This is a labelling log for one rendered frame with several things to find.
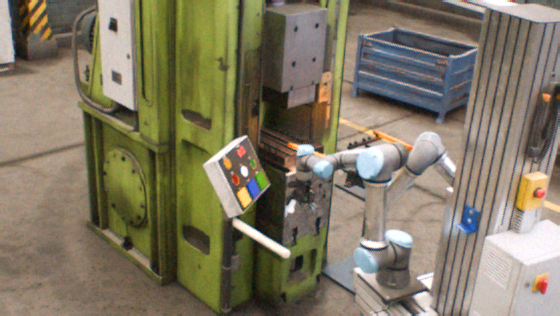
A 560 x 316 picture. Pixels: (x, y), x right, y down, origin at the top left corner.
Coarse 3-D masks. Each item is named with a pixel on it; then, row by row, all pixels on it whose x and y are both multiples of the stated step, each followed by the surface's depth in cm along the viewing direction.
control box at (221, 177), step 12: (240, 144) 323; (216, 156) 312; (228, 156) 312; (240, 156) 320; (252, 156) 330; (204, 168) 306; (216, 168) 304; (228, 168) 308; (240, 168) 317; (252, 168) 326; (216, 180) 306; (228, 180) 306; (240, 180) 314; (216, 192) 309; (228, 192) 306; (228, 204) 309; (240, 204) 309; (228, 216) 311
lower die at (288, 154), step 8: (264, 128) 396; (264, 136) 384; (280, 136) 386; (264, 144) 378; (272, 144) 376; (280, 144) 376; (296, 144) 377; (272, 152) 368; (280, 152) 368; (288, 152) 367; (296, 152) 367; (280, 160) 364; (288, 160) 364; (296, 160) 369
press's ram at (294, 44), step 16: (288, 0) 358; (272, 16) 332; (288, 16) 326; (304, 16) 334; (320, 16) 342; (272, 32) 335; (288, 32) 330; (304, 32) 338; (320, 32) 346; (272, 48) 338; (288, 48) 334; (304, 48) 342; (320, 48) 351; (272, 64) 341; (288, 64) 338; (304, 64) 346; (320, 64) 355; (272, 80) 345; (288, 80) 342; (304, 80) 351; (320, 80) 360
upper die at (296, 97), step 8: (264, 88) 358; (304, 88) 353; (312, 88) 357; (264, 96) 360; (272, 96) 355; (280, 96) 351; (288, 96) 346; (296, 96) 351; (304, 96) 355; (312, 96) 360; (280, 104) 352; (288, 104) 348; (296, 104) 353
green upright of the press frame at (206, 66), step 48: (192, 0) 344; (240, 0) 320; (192, 48) 354; (192, 96) 365; (192, 144) 376; (192, 192) 389; (192, 240) 398; (240, 240) 381; (192, 288) 406; (240, 288) 396
